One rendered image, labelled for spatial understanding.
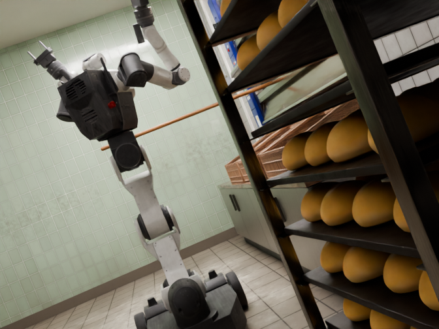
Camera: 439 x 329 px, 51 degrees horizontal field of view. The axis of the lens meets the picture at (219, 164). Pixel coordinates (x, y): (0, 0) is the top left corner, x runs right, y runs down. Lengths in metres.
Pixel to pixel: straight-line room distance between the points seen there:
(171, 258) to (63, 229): 2.59
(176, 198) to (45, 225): 1.30
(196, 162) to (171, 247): 2.48
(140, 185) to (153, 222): 0.19
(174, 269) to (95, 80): 0.97
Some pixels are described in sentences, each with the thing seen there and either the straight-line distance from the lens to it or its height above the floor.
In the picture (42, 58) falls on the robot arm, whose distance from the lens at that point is 2.74.
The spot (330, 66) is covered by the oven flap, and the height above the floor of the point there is 1.03.
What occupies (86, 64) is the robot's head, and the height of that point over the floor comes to 1.48.
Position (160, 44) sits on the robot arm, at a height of 1.43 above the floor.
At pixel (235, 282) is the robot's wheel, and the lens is 2.50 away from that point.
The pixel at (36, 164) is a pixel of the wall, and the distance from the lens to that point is 4.82.
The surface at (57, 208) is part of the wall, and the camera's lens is 4.77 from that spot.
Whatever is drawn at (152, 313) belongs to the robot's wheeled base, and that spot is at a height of 0.19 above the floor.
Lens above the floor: 0.78
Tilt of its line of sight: level
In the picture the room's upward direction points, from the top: 22 degrees counter-clockwise
